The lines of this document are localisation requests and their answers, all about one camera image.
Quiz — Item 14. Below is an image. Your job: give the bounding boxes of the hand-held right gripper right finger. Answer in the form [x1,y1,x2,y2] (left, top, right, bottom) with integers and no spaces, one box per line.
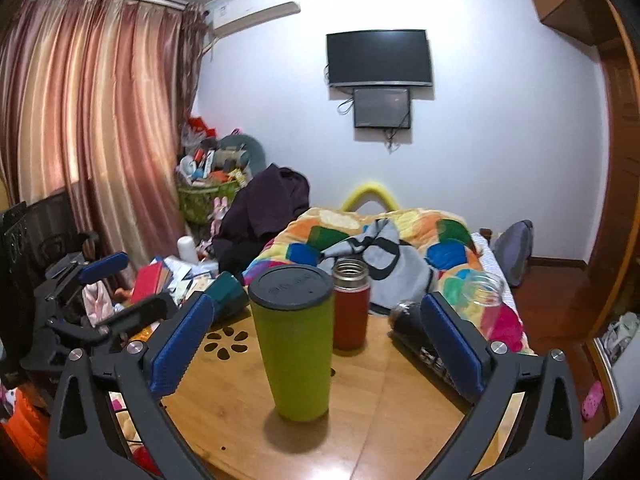
[418,291,586,480]

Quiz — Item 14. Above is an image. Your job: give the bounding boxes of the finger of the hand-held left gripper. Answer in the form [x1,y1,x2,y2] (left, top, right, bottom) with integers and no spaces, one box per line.
[44,251,129,301]
[46,292,179,347]

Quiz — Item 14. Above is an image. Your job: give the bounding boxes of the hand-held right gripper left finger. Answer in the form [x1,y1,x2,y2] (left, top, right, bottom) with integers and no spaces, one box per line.
[46,291,221,480]

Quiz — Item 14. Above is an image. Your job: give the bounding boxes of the green cup with dark lid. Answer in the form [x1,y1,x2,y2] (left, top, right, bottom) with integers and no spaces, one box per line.
[248,263,335,422]

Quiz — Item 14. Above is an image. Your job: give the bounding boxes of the dark teal cup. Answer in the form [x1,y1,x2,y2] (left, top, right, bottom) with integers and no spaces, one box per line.
[204,271,250,320]

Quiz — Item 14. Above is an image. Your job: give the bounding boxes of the red book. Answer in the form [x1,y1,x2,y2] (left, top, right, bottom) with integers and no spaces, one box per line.
[131,262,174,307]

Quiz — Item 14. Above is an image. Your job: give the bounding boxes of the pink cloth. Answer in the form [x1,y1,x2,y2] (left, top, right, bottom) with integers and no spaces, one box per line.
[82,282,115,332]

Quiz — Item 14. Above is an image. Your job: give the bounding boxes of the black bottle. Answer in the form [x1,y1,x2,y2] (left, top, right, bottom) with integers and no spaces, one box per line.
[388,300,458,387]

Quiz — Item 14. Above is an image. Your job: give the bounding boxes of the pile of papers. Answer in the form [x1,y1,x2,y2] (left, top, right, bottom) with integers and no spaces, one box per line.
[150,255,222,307]

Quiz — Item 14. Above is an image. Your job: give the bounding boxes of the clear glass jar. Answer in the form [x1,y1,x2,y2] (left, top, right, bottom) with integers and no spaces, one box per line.
[457,272,506,322]

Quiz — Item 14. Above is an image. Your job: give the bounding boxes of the black chair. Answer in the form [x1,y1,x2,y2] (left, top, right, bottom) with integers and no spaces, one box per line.
[0,191,101,306]

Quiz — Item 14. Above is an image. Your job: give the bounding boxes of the orange plastic stool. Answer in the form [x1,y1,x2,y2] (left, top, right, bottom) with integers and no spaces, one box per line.
[0,389,49,477]

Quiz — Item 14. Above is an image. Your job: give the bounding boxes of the colourful patchwork blanket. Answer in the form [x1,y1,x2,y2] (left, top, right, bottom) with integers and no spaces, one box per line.
[242,206,534,357]

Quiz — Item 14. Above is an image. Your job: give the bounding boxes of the red thermos bottle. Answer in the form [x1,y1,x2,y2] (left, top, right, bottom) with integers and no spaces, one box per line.
[332,258,371,352]

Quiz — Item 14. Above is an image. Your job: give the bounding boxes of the green woven basket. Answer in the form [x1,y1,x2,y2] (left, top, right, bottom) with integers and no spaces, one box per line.
[176,181,242,224]

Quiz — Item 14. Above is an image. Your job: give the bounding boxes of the pink satin curtain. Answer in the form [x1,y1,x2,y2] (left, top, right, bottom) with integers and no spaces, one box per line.
[0,0,212,286]

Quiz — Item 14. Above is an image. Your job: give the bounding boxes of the pink slipper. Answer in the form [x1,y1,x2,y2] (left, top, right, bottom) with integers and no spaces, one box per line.
[581,381,605,421]

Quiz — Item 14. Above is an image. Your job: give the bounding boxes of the pile of household clutter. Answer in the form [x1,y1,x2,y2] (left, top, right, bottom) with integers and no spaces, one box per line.
[177,116,267,192]

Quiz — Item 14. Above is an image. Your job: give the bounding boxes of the dark purple clothing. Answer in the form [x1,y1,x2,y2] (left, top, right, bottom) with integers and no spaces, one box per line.
[215,164,311,273]

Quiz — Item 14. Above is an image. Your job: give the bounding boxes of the white shoes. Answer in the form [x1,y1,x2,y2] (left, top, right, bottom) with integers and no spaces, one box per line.
[602,312,640,362]

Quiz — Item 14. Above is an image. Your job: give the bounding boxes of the wooden wardrobe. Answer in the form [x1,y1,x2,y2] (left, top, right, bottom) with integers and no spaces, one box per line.
[526,0,640,411]

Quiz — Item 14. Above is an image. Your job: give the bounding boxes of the small black monitor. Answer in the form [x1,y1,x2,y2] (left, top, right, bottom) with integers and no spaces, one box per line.
[352,87,412,129]

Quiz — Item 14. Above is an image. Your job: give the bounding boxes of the white air conditioner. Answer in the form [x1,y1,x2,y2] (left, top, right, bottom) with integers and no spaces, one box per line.
[204,1,303,39]

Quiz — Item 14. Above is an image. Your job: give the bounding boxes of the grey garment with black straps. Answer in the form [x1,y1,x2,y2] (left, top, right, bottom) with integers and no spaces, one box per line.
[319,219,437,312]

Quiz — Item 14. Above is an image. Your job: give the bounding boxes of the black wall television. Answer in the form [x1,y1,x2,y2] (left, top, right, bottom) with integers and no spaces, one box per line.
[326,29,434,89]

